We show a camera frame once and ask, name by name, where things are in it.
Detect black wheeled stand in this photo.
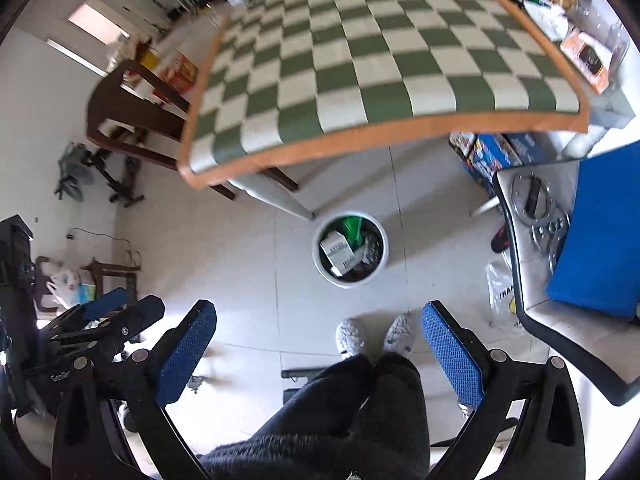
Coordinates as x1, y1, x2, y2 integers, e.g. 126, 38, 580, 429
82, 152, 146, 208

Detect silver blister pack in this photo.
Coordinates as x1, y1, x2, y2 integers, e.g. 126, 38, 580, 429
362, 232, 386, 266

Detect person's right leg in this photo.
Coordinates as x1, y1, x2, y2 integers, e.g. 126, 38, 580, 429
350, 352, 431, 480

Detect blue printed carton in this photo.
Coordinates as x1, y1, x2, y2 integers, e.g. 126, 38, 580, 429
450, 132, 551, 196

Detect green plastic bag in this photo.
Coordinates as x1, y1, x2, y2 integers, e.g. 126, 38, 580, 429
340, 216, 366, 251

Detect dark wooden chair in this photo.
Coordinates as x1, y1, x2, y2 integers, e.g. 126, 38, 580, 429
86, 59, 301, 201

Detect clear printed plastic bag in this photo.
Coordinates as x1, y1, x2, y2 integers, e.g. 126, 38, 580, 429
486, 260, 526, 333

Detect white round trash bin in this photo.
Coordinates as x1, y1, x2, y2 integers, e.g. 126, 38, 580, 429
311, 211, 390, 288

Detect small wooden rack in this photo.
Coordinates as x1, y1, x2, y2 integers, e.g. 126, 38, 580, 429
35, 257, 138, 306

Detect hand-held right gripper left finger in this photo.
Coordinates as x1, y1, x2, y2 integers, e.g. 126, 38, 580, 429
52, 299, 218, 480

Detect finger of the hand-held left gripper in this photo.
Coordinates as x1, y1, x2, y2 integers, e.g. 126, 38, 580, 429
47, 287, 128, 333
75, 296, 166, 356

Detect grey green backpack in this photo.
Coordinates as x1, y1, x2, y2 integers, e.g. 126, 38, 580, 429
54, 142, 96, 201

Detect orange packet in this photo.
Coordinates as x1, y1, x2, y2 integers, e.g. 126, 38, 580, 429
560, 30, 616, 96

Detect person's leg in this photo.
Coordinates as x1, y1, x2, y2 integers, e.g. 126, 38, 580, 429
200, 355, 376, 480
350, 352, 431, 480

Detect black cabinet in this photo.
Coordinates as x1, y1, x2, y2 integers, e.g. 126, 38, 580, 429
0, 215, 38, 411

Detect white side table black rim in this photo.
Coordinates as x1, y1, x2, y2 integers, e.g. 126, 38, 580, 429
492, 160, 640, 406

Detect white table leg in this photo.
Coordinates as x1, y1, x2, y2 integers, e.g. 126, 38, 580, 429
227, 167, 316, 221

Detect orange cardboard box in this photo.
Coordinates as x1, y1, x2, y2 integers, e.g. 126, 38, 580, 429
160, 55, 198, 93

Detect grey fuzzy slipper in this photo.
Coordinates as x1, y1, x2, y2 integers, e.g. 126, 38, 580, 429
382, 314, 417, 355
335, 319, 368, 360

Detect white medicine box black text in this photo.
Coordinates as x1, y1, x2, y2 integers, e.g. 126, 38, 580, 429
319, 230, 362, 277

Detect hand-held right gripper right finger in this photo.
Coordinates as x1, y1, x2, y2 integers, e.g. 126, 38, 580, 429
421, 300, 586, 480

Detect checkered green white table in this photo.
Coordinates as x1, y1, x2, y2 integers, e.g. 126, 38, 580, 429
179, 0, 592, 191

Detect white plastic bag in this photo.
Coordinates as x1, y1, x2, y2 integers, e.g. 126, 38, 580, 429
47, 267, 98, 308

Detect red black shoe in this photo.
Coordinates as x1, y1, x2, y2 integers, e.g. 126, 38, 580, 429
490, 225, 511, 256

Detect person's left leg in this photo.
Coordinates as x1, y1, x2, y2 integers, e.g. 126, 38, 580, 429
200, 355, 376, 480

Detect metal hardware pieces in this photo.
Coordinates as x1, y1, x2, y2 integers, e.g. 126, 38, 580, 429
510, 172, 571, 266

